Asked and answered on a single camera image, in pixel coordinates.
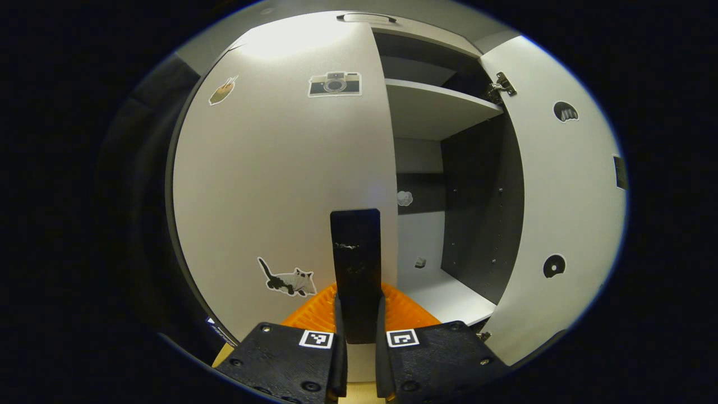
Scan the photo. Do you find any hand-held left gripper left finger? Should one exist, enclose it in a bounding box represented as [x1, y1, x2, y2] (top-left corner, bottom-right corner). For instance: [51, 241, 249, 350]
[215, 282, 348, 403]

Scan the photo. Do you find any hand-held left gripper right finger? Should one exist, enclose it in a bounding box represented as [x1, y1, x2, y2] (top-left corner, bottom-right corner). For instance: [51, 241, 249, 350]
[375, 282, 511, 403]

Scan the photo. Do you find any black door handle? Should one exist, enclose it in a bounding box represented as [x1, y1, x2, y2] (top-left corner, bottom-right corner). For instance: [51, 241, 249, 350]
[330, 209, 381, 344]

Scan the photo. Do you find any white double-door shoe cabinet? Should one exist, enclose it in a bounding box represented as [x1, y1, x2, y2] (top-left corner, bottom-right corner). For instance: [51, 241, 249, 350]
[165, 10, 525, 343]

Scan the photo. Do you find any cabinet door with camera sticker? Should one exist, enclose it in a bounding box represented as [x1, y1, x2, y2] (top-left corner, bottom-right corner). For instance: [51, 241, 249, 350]
[171, 22, 400, 383]

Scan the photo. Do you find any cabinet door with headphone sticker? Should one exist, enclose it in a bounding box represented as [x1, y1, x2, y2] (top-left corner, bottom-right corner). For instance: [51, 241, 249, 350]
[480, 35, 629, 366]

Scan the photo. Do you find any white cabinet shelf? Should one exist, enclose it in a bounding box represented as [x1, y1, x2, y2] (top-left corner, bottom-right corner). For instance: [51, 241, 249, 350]
[385, 79, 504, 141]

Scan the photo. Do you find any white cabinet drawer front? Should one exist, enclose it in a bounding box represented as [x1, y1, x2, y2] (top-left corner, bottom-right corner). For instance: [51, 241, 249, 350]
[314, 10, 483, 57]

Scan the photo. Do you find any grey drawer handle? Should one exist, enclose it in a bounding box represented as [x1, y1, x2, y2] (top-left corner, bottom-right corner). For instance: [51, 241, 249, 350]
[337, 12, 397, 24]

